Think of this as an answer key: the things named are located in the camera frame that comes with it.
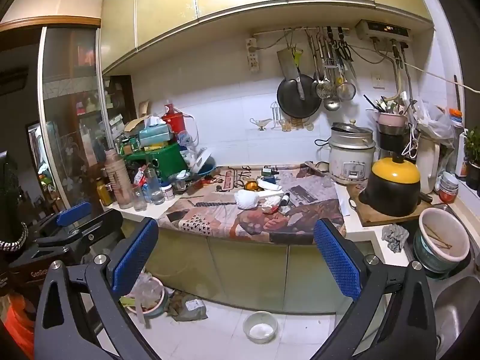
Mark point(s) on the white thermos jug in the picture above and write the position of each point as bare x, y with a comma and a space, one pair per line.
427, 162

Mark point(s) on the gravy boat wall sticker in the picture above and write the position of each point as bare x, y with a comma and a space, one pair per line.
261, 123

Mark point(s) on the dark glass bottle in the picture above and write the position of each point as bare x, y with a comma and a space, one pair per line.
285, 200

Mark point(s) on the black hanging wok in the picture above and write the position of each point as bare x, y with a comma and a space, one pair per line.
289, 100

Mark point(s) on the hanging strainer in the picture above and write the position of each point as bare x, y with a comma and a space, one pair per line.
346, 90

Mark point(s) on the teal tissue boxes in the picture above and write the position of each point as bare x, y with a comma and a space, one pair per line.
153, 135

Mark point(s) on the white trash bowl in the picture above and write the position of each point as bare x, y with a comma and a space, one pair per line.
261, 327

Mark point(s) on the green dropper bottle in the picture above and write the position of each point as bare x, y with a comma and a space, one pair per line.
269, 171

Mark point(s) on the grey package on floor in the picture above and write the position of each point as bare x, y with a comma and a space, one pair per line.
185, 307

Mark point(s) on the cleaver knife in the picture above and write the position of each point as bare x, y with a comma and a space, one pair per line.
289, 69

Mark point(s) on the black pot yellow lid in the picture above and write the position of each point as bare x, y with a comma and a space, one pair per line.
393, 187

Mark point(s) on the hanging metal ladle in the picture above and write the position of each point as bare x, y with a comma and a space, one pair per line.
332, 103

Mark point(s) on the clear glass cup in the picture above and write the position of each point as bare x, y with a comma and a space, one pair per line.
139, 202

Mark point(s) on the pink utensil holder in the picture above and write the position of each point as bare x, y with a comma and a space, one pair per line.
385, 113

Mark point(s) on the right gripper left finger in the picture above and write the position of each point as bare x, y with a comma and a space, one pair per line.
62, 330

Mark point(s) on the white basin in sink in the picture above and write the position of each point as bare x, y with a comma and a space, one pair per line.
441, 242

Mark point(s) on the steel sink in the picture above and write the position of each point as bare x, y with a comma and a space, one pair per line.
455, 295

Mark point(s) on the green storage box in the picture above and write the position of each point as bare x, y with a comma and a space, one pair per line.
165, 161

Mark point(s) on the blue bowl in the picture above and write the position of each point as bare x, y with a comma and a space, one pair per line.
201, 169

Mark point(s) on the small white pill jar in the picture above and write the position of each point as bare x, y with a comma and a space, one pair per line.
168, 192

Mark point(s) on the stacked pink cups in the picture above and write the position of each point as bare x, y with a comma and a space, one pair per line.
118, 176

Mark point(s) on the clear water bottle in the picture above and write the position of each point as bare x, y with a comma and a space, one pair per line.
154, 187

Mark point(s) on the white rice cooker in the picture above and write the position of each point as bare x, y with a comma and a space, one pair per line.
351, 153

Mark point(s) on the pink bin with bag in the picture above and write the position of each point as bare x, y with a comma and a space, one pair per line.
147, 299

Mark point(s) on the white power strip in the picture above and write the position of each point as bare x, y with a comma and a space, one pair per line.
252, 55

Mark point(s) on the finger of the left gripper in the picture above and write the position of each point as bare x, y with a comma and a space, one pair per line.
73, 214

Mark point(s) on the orange fruit peel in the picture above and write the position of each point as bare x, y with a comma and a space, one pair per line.
251, 186

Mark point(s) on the red kettle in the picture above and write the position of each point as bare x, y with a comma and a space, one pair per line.
173, 118

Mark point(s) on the grey dish rag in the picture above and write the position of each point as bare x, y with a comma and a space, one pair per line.
395, 236

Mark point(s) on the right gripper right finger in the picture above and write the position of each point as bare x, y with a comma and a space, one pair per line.
407, 330

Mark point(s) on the yellow oil bottle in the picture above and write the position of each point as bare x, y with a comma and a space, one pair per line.
103, 193

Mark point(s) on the potted green plant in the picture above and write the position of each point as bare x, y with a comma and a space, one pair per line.
472, 155

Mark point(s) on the printed newspaper tablecloth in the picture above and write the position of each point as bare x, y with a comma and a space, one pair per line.
271, 204

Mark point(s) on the white plastic bag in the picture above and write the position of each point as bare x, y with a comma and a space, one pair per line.
434, 123

